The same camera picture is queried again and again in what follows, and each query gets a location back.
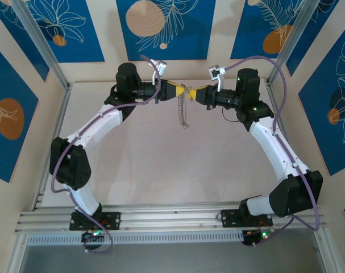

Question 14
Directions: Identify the metal keyring chain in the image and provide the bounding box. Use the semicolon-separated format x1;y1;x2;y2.
177;84;190;130

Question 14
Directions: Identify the controller board with green light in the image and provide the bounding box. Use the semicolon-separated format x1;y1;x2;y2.
242;229;272;247
81;230;105;244

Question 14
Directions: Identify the grey metal sheet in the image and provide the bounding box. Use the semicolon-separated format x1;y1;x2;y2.
18;246;325;273

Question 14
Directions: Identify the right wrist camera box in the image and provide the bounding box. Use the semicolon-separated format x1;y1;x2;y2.
207;65;227;92

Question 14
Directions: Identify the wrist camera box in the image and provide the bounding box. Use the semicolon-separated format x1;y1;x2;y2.
207;65;227;92
151;59;168;85

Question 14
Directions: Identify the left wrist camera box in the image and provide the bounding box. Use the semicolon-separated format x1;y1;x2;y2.
151;59;168;85

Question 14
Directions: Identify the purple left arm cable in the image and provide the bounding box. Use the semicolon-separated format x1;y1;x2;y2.
51;55;163;255

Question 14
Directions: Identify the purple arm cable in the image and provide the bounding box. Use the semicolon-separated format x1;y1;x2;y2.
224;55;322;247
51;55;163;255

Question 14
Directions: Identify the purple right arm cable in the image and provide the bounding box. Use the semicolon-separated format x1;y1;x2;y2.
224;55;322;247

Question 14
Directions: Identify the thin black wire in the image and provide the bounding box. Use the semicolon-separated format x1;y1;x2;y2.
221;107;238;123

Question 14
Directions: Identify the blue floral wall panel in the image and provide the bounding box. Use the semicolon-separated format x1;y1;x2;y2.
298;27;345;177
27;0;106;63
116;0;217;61
0;0;50;82
230;0;304;60
0;41;39;184
285;0;345;77

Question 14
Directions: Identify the aluminium side rail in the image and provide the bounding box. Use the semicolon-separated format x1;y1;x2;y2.
264;79;306;202
30;84;73;211

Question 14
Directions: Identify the aluminium frame post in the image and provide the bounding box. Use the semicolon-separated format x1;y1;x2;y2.
267;0;315;86
11;0;72;92

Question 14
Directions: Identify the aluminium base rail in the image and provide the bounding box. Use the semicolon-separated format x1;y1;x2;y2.
14;202;326;235

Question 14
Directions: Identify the slotted grey cable duct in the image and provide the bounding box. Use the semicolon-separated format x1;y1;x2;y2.
26;230;244;246

